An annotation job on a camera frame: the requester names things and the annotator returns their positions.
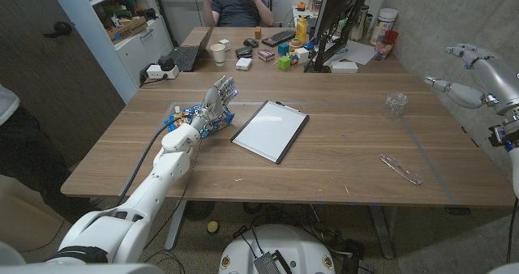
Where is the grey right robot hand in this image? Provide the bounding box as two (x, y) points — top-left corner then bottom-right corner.
(424, 42), (519, 123)

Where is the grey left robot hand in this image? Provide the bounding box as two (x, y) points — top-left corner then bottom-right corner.
(190, 75), (238, 133)

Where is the clear plastic wrapper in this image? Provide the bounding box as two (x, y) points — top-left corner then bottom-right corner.
(380, 153), (424, 186)

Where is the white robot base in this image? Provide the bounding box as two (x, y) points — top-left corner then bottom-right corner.
(218, 224), (337, 274)

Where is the black whiteboard marker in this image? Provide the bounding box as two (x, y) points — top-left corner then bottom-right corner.
(275, 101), (301, 113)

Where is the blue snack bag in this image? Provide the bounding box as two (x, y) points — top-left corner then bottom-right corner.
(164, 102), (235, 139)

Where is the white paper cup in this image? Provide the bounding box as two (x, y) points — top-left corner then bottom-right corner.
(209, 43), (226, 67)

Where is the open dark laptop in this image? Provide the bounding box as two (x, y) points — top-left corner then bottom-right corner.
(168, 25), (215, 73)

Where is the black charger plug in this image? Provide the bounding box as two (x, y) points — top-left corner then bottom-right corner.
(157, 55), (176, 72)

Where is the white power strip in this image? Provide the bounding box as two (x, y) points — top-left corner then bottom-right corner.
(145, 63), (180, 80)

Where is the white shelf cabinet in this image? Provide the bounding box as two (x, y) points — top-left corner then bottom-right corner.
(46, 0), (174, 104)

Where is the black keyboard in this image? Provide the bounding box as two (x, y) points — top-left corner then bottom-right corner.
(261, 28), (297, 48)

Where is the seated person in dark shirt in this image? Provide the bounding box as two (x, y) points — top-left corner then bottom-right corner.
(201, 0), (276, 28)

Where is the black floor fan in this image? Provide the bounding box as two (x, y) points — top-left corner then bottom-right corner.
(184, 200), (216, 221)

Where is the yellow mustard bottle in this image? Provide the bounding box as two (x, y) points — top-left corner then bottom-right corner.
(295, 15), (308, 46)

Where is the brown cardboard box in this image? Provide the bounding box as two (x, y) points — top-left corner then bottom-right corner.
(106, 15), (148, 43)

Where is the red orange packet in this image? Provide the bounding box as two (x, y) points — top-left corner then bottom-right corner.
(374, 29), (400, 61)

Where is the white table leg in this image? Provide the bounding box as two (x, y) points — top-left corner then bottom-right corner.
(368, 205), (395, 261)
(164, 200), (187, 251)

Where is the white labelled canister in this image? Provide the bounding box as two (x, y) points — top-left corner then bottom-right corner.
(369, 7), (399, 46)

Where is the flat white box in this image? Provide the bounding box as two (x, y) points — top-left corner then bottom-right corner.
(330, 60), (359, 75)

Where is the white paper sheet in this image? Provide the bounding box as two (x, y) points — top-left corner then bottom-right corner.
(324, 40), (376, 66)

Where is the tall clear bottle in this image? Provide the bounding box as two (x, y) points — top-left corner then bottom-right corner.
(350, 4), (371, 42)

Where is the black computer monitor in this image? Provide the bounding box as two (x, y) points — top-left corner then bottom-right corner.
(314, 0), (365, 40)

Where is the dark wooden door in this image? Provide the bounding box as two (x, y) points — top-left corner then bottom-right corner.
(0, 0), (127, 170)

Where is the standing person in black trousers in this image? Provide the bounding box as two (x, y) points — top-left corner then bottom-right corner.
(0, 83), (92, 223)

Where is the small whiteboard with black frame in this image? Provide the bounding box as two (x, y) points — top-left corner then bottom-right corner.
(229, 100), (310, 165)

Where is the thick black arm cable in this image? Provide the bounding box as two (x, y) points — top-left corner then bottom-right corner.
(116, 118), (192, 205)

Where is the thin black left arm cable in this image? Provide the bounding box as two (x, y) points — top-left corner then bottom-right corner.
(144, 138), (203, 250)

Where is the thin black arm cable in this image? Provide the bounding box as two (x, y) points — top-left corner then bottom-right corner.
(505, 197), (519, 263)
(144, 138), (203, 250)

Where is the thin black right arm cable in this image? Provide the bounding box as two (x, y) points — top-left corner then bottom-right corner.
(505, 197), (519, 263)

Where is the black door handle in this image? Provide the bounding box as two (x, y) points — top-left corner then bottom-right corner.
(43, 20), (73, 39)

